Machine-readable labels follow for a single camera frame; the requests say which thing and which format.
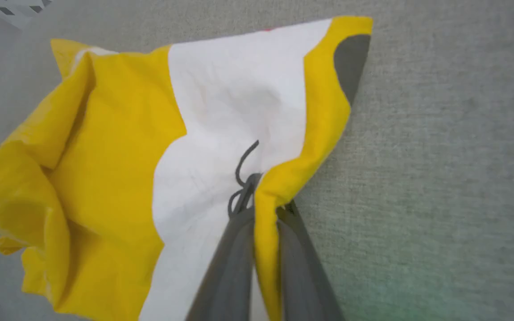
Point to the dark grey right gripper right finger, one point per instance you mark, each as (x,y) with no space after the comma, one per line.
(301,281)

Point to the white perforated basket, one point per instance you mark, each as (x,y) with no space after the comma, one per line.
(16,8)

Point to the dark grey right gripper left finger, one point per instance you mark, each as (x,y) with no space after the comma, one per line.
(230,276)

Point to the yellow and white garment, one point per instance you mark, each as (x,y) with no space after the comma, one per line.
(118,156)

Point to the grey fabric sofa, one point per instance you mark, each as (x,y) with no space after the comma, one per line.
(440,156)

